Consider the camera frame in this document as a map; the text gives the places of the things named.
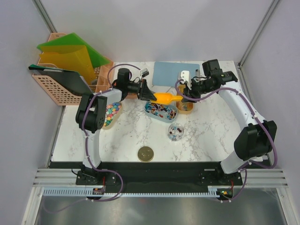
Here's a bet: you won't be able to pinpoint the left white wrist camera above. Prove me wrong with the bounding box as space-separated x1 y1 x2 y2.
139 68 149 78

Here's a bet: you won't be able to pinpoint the beige tray colourful candies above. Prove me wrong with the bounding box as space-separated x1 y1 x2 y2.
102 102 122 129

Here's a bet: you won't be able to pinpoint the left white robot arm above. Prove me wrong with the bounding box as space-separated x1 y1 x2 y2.
75 68 157 184

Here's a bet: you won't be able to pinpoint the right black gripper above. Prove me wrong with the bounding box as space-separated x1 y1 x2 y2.
181 78 214 104

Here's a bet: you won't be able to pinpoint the gold jar lid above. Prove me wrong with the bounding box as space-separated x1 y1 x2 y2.
137 146 154 163

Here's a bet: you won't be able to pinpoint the pink file organizer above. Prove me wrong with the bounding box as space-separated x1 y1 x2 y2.
31 32 115 106

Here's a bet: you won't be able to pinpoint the clear plastic jar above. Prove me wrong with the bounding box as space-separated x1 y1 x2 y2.
167 123 184 141

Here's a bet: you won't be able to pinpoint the white spiral notebook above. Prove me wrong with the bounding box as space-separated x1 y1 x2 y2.
150 85 176 94

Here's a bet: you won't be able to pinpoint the yellow plastic folder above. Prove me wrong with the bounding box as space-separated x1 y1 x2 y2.
40 48 96 85

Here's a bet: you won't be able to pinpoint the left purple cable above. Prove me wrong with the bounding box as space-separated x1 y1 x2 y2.
79 62 143 207

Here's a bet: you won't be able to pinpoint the black folder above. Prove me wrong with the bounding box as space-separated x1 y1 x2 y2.
28 64 93 96

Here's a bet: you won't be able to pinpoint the green plastic folder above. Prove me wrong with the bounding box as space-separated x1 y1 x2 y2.
37 33 111 68

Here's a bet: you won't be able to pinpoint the blue tray of lollipops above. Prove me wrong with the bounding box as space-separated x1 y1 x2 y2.
144 101 178 123

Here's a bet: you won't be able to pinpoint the yellow tray jelly candies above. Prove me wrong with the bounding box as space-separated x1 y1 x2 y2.
176 85 194 114

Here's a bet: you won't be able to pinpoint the aluminium frame rail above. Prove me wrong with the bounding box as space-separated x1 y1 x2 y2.
33 169 288 188

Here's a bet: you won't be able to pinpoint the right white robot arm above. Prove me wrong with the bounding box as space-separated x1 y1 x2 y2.
177 59 278 185

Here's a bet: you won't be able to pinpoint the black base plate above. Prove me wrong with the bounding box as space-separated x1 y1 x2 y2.
50 162 243 192

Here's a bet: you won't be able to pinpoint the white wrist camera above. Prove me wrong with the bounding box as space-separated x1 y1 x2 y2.
139 68 149 78
178 70 191 85

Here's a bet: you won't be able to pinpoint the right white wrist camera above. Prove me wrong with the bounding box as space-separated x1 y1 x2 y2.
178 70 191 85

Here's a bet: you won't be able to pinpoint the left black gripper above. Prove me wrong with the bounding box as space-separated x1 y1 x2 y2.
126 79 157 103

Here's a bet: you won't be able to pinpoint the white cable duct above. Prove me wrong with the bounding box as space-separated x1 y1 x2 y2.
42 187 227 198

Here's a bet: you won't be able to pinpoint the orange plastic scoop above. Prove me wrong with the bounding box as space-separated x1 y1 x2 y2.
151 92 183 105

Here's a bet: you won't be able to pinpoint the blue clipboard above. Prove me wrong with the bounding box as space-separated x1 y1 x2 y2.
152 62 200 87

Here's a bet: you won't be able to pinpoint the pink tray star candies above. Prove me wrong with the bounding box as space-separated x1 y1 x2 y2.
124 92 137 99

